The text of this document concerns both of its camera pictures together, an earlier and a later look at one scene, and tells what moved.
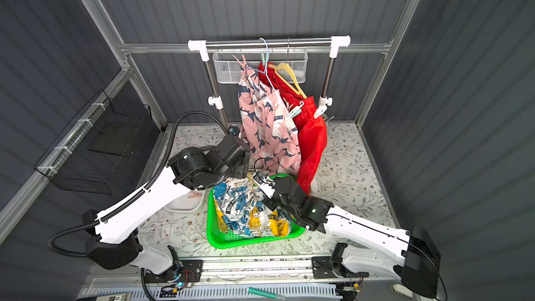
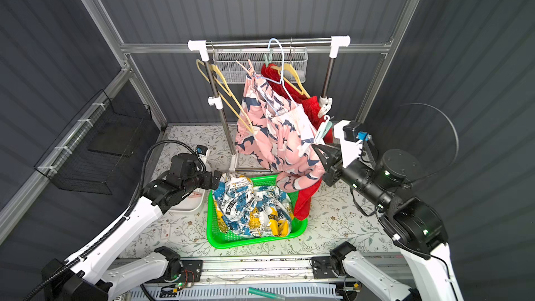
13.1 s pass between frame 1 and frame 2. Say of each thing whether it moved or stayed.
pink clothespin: stayed
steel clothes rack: stayed
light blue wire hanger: moved
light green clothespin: moved
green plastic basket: stayed
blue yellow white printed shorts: stayed
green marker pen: stayed
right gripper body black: moved
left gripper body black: moved
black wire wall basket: stayed
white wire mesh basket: stayed
